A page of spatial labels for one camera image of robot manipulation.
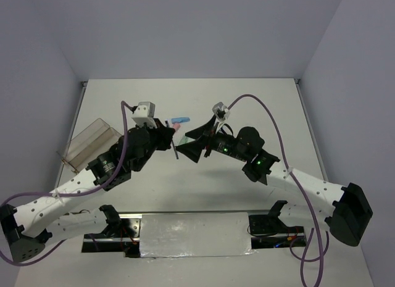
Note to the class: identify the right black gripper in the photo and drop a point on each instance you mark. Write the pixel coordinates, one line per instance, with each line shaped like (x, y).
(206, 134)

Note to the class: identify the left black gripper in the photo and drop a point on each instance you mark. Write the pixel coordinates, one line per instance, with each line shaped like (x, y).
(164, 134)

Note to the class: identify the blue pen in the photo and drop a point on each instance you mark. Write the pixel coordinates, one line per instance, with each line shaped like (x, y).
(172, 142)

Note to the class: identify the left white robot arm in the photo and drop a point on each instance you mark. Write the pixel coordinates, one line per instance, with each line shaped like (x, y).
(51, 219)

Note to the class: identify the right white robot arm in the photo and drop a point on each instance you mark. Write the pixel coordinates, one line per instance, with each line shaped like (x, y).
(344, 211)

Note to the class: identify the blue translucent eraser case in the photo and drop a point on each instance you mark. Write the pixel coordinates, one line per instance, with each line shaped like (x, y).
(180, 120)

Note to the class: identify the clear brown three-compartment organizer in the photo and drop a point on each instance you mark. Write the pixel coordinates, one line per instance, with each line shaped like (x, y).
(95, 139)

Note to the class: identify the white base cover plate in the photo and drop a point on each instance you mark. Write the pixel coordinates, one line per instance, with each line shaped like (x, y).
(194, 235)

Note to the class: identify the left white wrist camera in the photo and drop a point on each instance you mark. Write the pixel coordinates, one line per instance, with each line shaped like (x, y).
(143, 114)

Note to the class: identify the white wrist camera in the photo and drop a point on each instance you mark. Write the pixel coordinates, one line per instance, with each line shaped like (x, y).
(221, 113)
(143, 114)

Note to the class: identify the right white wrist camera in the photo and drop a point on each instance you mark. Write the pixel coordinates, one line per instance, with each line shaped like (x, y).
(221, 113)

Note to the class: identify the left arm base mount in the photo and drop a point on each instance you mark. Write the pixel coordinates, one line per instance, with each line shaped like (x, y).
(120, 234)

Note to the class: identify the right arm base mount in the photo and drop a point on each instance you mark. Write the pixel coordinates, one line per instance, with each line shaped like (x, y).
(267, 231)

